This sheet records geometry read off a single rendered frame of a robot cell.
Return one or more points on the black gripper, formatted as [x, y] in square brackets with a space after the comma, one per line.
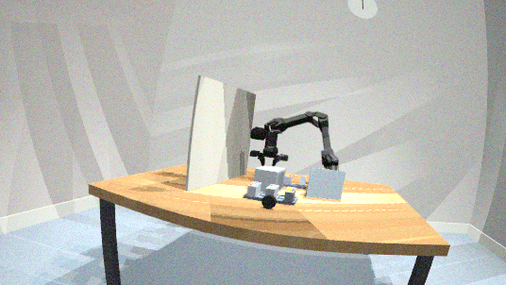
[261, 157]

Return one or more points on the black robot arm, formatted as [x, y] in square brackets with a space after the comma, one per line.
[279, 125]

